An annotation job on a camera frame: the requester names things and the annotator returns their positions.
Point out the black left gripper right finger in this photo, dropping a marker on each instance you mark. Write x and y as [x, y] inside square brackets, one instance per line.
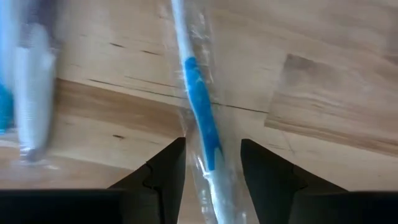
[264, 174]

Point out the green toothbrush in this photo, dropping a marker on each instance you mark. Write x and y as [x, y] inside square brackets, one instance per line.
[34, 93]

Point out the blue toothbrush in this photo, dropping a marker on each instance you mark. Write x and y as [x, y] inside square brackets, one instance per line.
[199, 93]
[5, 105]

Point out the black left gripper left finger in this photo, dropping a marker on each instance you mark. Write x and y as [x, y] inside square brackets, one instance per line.
[168, 174]

